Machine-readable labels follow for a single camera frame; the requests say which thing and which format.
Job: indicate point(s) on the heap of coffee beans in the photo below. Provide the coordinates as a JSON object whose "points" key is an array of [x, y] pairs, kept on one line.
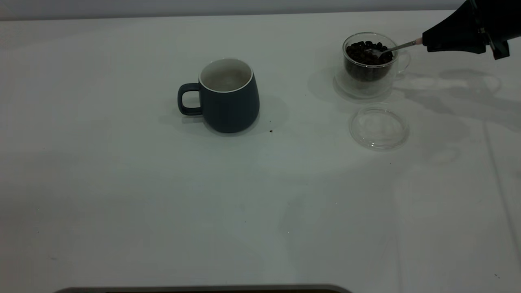
{"points": [[364, 67]]}

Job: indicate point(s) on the clear glass saucer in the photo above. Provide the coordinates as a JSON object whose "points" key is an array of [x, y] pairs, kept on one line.
{"points": [[362, 91], [378, 130]]}

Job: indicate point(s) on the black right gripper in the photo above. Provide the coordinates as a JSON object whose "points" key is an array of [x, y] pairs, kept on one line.
{"points": [[502, 20]]}

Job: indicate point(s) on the dark blue ceramic mug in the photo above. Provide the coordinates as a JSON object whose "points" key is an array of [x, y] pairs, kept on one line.
{"points": [[232, 106]]}

